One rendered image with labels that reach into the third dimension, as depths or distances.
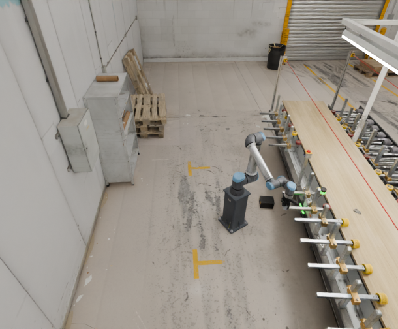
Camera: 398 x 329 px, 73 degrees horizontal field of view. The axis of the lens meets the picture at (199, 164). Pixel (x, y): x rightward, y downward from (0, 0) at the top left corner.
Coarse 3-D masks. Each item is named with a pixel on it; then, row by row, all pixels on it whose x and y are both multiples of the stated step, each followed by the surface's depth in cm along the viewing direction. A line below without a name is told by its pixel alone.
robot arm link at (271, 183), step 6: (246, 138) 299; (252, 138) 296; (246, 144) 296; (252, 144) 293; (252, 150) 292; (258, 156) 288; (258, 162) 287; (264, 162) 288; (264, 168) 283; (264, 174) 282; (270, 174) 281; (270, 180) 278; (276, 180) 279; (270, 186) 276; (276, 186) 277
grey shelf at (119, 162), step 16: (96, 80) 394; (128, 80) 427; (96, 96) 351; (112, 96) 352; (128, 96) 425; (96, 112) 362; (112, 112) 363; (96, 128) 376; (112, 128) 378; (128, 128) 416; (112, 144) 394; (128, 144) 448; (112, 160) 412; (128, 160) 415; (112, 176) 431; (128, 176) 434
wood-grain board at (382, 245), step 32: (320, 128) 419; (320, 160) 355; (352, 192) 308; (384, 192) 308; (352, 224) 271; (384, 224) 271; (352, 256) 244; (384, 256) 243; (384, 288) 220; (384, 320) 200
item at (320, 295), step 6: (318, 294) 209; (324, 294) 209; (330, 294) 209; (336, 294) 209; (342, 294) 209; (348, 294) 209; (360, 294) 209; (366, 294) 209; (372, 294) 209; (372, 300) 208
